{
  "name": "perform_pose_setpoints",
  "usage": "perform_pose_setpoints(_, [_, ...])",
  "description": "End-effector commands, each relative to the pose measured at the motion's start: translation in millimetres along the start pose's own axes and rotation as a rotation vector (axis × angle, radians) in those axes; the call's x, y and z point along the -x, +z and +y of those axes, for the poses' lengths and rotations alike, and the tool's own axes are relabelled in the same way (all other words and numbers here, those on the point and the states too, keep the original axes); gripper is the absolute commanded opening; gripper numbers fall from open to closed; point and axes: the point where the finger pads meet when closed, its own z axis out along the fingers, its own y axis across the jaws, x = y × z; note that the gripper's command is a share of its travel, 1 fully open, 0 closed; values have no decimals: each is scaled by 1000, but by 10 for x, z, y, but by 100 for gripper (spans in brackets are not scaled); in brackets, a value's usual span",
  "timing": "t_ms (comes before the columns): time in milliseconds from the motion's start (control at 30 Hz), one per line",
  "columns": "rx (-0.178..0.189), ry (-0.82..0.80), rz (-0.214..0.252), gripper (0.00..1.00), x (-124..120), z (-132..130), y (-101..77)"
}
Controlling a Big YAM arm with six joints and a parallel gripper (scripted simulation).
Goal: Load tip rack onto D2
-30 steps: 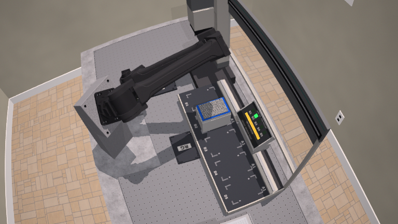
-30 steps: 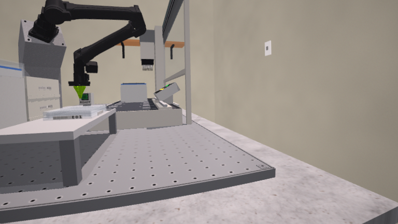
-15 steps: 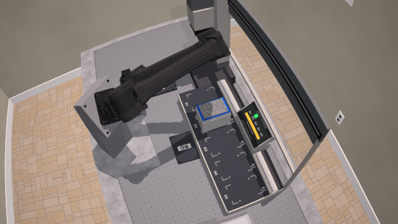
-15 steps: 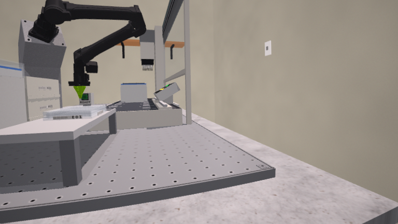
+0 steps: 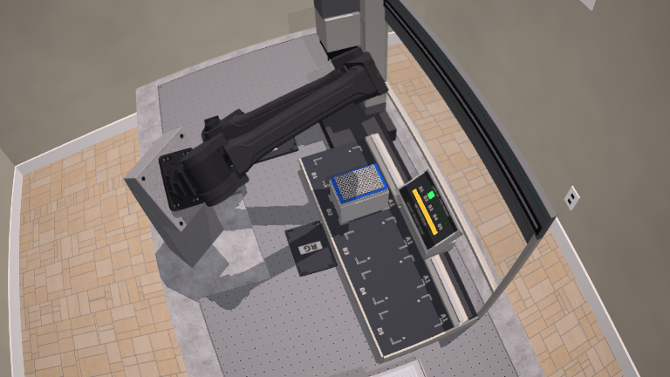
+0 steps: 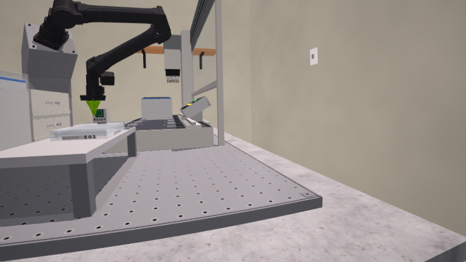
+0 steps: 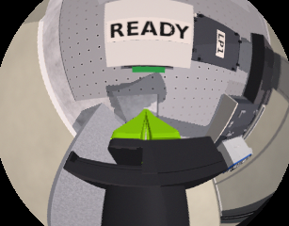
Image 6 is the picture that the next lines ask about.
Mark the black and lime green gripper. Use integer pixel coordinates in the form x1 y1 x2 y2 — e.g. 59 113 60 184
80 84 106 115

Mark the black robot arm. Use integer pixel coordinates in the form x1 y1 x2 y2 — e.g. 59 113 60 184
33 0 171 95

